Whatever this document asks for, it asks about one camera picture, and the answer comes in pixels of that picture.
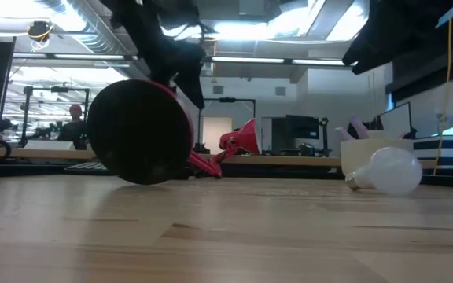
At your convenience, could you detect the red desk lamp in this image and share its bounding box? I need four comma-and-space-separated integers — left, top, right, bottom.
87, 79, 263, 186

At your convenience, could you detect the lavender marker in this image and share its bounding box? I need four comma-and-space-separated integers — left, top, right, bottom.
335, 127, 356, 142

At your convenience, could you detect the person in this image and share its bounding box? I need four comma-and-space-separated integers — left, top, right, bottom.
56, 103, 90, 151

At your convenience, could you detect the white flat box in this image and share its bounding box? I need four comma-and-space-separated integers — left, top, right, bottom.
24, 140, 77, 152

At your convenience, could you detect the light wooden desk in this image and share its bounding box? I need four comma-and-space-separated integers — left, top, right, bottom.
0, 145, 439, 170

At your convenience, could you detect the black monitor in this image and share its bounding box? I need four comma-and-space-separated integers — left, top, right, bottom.
285, 115, 321, 141

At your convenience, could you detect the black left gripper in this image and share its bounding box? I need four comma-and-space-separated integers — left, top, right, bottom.
100, 0, 216, 111

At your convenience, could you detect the black metal table frame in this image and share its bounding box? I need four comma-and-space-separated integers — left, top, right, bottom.
0, 161, 453, 189

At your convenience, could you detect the white screen monitor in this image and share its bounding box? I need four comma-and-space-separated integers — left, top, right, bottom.
378, 101, 418, 140

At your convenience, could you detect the white round pen cup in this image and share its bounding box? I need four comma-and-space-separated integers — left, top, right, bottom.
340, 137, 414, 177

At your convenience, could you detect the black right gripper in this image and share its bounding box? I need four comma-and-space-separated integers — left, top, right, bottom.
341, 0, 453, 76

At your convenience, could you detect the yellow cable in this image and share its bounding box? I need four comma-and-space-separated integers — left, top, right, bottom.
433, 17, 453, 177

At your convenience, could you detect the marker pen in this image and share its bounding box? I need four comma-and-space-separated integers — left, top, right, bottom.
348, 114, 370, 140

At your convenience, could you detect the white lightbulb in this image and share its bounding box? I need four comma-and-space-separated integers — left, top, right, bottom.
344, 146, 424, 197

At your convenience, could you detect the long ceiling light bar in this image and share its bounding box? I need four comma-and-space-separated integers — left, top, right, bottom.
12, 53, 354, 68

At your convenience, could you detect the black white striped box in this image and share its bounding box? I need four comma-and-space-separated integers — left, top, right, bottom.
412, 134, 453, 171

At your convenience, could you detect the black gantry frame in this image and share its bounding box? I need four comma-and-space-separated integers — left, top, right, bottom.
197, 97, 257, 155
0, 85, 90, 149

